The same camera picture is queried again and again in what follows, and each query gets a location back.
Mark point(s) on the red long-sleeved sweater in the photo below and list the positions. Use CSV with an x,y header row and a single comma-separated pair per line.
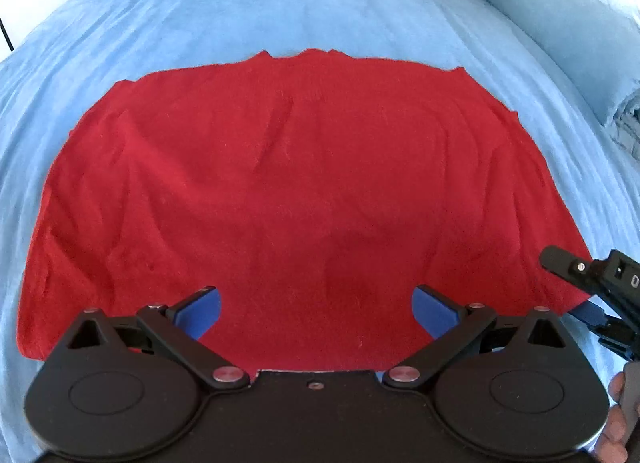
x,y
300,183

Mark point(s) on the blue rolled duvet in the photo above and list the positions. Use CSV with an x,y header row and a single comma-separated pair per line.
x,y
540,8

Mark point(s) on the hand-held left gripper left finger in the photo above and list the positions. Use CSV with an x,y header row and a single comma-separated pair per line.
x,y
200,310

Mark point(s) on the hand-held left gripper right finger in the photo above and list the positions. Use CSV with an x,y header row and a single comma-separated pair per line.
x,y
432,310

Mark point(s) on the person's right hand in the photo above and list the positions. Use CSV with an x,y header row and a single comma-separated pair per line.
x,y
612,435

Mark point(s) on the blue bed sheet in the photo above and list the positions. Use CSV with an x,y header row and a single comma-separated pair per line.
x,y
310,8

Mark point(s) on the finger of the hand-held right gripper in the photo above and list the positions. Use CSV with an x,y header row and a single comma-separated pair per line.
x,y
562,260
590,314

